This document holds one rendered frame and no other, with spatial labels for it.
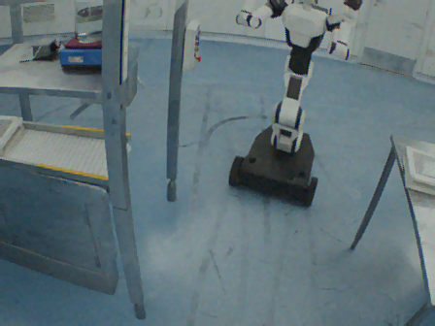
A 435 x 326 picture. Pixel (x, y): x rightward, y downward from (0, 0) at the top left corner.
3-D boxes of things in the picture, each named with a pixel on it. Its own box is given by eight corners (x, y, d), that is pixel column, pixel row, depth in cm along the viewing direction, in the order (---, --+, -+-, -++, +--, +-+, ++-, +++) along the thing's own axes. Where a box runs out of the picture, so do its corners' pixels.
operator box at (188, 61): (197, 58, 231) (201, 19, 215) (192, 72, 218) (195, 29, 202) (187, 57, 232) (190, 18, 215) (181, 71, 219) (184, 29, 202)
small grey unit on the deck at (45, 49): (62, 50, 140) (62, 37, 136) (54, 58, 135) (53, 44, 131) (39, 50, 141) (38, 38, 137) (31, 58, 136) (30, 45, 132)
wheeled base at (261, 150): (256, 134, 339) (261, 98, 318) (318, 151, 329) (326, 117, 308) (232, 186, 291) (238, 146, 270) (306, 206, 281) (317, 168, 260)
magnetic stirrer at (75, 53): (129, 45, 144) (130, 24, 138) (108, 70, 127) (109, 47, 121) (83, 45, 145) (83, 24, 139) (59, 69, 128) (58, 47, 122)
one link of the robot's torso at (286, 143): (274, 132, 304) (276, 96, 260) (301, 140, 300) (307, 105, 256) (268, 151, 298) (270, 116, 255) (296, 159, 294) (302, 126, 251)
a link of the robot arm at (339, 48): (337, 22, 204) (331, 52, 208) (353, 29, 204) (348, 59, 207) (334, 25, 214) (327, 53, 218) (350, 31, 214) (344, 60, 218)
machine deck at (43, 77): (138, 50, 148) (139, 42, 146) (102, 102, 119) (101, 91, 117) (16, 50, 151) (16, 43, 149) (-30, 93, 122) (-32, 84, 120)
